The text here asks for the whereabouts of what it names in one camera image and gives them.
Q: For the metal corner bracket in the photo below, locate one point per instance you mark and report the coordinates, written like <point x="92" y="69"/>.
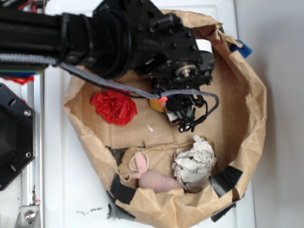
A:
<point x="28" y="217"/>

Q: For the crumpled white paper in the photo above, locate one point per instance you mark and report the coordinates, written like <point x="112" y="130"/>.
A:
<point x="193" y="167"/>

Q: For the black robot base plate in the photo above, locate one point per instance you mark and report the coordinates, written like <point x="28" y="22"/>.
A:
<point x="15" y="134"/>

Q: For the yellow sponge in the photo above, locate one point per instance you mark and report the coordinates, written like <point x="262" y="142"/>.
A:
<point x="157" y="104"/>

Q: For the pink plush toy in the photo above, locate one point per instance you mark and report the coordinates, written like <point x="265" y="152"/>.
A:
<point x="148" y="179"/>

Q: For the crumpled red paper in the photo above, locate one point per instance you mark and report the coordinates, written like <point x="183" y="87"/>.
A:
<point x="114" y="107"/>

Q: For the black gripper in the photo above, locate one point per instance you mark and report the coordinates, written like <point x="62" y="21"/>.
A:
<point x="167" y="51"/>

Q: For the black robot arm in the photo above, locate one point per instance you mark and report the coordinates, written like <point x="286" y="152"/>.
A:
<point x="128" y="46"/>

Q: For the aluminium frame rail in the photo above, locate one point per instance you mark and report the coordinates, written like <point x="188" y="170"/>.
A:
<point x="32" y="175"/>

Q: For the brown paper bag bin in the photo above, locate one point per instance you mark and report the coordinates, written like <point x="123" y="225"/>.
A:
<point x="236" y="130"/>

